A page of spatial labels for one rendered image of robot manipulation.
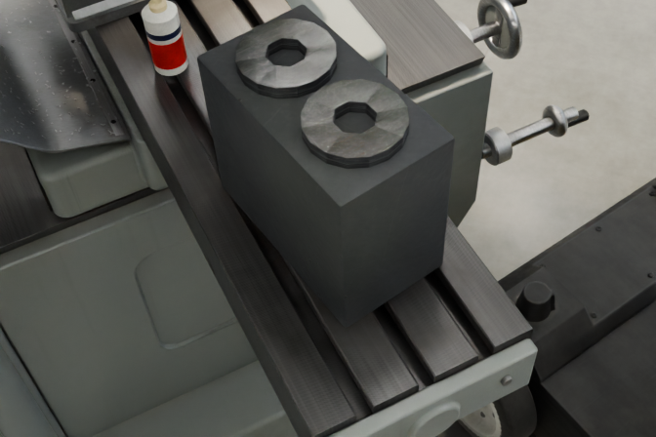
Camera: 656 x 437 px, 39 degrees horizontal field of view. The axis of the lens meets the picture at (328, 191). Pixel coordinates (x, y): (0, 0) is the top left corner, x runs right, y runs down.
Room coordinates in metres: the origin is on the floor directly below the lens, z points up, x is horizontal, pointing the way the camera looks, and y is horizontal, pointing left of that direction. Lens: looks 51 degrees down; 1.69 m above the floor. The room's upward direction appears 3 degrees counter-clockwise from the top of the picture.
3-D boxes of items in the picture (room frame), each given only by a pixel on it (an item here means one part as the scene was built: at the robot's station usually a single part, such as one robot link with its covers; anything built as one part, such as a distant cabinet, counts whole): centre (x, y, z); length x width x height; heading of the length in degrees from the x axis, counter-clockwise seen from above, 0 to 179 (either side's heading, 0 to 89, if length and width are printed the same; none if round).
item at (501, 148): (1.07, -0.36, 0.51); 0.22 x 0.06 x 0.06; 114
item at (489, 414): (0.61, -0.19, 0.50); 0.20 x 0.05 x 0.20; 32
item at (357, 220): (0.57, 0.00, 1.03); 0.22 x 0.12 x 0.20; 33
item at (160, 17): (0.82, 0.18, 0.98); 0.04 x 0.04 x 0.11
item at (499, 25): (1.18, -0.27, 0.63); 0.16 x 0.12 x 0.12; 114
